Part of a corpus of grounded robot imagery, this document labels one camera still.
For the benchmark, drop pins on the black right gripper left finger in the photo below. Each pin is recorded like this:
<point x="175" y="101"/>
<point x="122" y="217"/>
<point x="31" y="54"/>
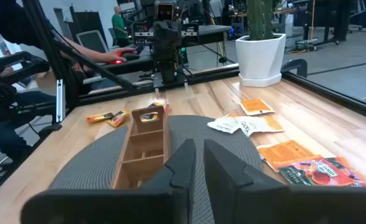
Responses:
<point x="170" y="202"/>

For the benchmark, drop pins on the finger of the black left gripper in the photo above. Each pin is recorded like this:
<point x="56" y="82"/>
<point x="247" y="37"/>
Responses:
<point x="160" y="40"/>
<point x="174" y="40"/>

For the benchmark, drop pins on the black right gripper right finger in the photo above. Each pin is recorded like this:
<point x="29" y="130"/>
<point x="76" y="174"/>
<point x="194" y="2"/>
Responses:
<point x="248" y="205"/>

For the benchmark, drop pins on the red peach tea packet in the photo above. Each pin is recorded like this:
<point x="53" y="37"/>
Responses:
<point x="317" y="174"/>
<point x="341" y="163"/>

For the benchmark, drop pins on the yellow red tea packet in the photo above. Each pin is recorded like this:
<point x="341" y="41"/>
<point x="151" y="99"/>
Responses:
<point x="149" y="117"/>
<point x="99" y="117"/>

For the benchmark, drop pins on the white orange tea packet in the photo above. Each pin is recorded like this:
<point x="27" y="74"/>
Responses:
<point x="222" y="125"/>
<point x="257" y="125"/>

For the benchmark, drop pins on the red white snack packet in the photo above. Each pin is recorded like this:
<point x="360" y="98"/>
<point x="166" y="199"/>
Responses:
<point x="118" y="119"/>

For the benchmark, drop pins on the person's forearm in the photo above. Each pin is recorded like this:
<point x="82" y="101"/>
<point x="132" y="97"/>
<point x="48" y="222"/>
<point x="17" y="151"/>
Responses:
<point x="86" y="51"/>

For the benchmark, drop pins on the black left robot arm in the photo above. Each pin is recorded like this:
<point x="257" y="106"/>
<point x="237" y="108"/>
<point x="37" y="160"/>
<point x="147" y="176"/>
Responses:
<point x="167" y="72"/>

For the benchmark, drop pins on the wooden compartment tea box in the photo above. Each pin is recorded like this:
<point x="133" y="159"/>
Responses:
<point x="145" y="146"/>

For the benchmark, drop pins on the person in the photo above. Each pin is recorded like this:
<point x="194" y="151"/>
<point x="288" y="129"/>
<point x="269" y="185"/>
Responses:
<point x="5" y="21"/>
<point x="119" y="26"/>

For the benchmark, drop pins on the black computer mouse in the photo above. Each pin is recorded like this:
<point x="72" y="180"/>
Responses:
<point x="130" y="57"/>

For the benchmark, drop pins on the person's hand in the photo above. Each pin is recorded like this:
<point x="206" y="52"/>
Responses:
<point x="116" y="54"/>

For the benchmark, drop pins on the black desk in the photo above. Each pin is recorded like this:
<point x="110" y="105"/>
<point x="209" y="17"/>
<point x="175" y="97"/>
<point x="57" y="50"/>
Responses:
<point x="214" y="32"/>

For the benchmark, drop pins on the grey office chair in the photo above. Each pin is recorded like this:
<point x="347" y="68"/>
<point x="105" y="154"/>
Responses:
<point x="92" y="41"/>

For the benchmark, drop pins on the white plant pot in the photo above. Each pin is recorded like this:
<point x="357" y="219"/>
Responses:
<point x="260" y="59"/>

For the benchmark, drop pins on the green cactus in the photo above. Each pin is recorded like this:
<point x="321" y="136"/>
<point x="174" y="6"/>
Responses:
<point x="260" y="18"/>

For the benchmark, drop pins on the round grey woven placemat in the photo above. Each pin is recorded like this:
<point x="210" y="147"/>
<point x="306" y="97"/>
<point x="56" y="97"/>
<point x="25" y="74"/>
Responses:
<point x="86" y="168"/>

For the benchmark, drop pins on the black aluminium rig frame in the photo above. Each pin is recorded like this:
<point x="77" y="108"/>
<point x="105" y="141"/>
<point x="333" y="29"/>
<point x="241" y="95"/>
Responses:
<point x="214" y="74"/>

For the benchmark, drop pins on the silver metal bracket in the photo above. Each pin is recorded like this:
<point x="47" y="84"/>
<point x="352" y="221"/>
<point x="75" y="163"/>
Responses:
<point x="60" y="102"/>

